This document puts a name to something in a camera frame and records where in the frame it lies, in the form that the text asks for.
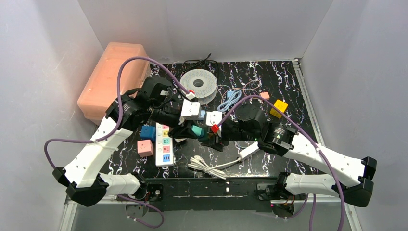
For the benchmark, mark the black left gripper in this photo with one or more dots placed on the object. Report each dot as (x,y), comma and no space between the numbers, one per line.
(178,124)

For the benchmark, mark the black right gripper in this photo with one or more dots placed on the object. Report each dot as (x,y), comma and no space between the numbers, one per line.
(221,134)

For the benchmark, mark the white colourful power strip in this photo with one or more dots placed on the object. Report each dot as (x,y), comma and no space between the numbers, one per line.
(164,155)

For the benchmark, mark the white small power strip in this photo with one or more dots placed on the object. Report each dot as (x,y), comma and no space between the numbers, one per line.
(248,151)

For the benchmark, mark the light blue usb charger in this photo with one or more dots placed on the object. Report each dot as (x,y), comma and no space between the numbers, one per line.
(202,115)

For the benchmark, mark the white plug with cable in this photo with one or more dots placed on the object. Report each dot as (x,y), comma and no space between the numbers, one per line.
(198,163)

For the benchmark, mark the blue cube adapter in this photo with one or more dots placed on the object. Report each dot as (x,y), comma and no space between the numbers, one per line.
(148,133)

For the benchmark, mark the white yellow cube adapter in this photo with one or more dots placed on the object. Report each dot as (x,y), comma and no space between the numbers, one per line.
(281,107)

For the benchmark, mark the pink cube adapter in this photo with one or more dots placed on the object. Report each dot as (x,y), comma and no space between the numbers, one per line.
(145,148)

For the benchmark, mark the green cube adapter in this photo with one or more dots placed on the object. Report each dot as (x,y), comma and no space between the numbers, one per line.
(209,139)

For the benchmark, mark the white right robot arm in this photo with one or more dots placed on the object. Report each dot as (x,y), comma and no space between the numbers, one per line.
(341,175)

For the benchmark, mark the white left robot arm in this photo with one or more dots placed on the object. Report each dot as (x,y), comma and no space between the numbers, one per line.
(82,177)

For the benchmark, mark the teal usb charger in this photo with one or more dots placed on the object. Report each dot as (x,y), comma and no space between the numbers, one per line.
(200,132)

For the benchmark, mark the small pink usb charger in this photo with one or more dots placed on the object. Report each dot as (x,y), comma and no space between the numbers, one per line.
(265,95)

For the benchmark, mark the white perforated round speaker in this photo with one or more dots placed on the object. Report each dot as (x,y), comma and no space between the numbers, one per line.
(202,82)

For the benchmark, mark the pink translucent storage box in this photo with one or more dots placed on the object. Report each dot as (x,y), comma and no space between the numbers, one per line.
(100,89)

